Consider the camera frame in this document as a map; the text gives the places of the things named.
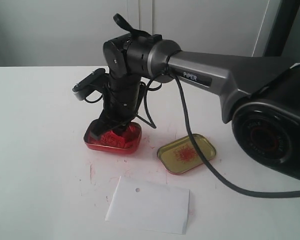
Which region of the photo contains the red ink pad tin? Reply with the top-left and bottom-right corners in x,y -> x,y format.
83,120 -> 142,155

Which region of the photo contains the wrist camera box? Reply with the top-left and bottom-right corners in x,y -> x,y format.
72,68 -> 108,101

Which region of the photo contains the white cabinet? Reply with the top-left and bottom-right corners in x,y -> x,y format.
0,0 -> 281,67

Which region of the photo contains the white paper card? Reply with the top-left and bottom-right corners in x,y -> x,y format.
105,176 -> 190,235

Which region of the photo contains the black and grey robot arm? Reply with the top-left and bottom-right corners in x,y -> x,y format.
90,32 -> 300,180

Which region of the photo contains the gold tin lid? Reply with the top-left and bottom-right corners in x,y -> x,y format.
157,133 -> 217,175

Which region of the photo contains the dark post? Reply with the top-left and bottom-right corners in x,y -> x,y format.
262,0 -> 300,62

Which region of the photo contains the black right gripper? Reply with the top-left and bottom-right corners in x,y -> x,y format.
89,74 -> 145,140

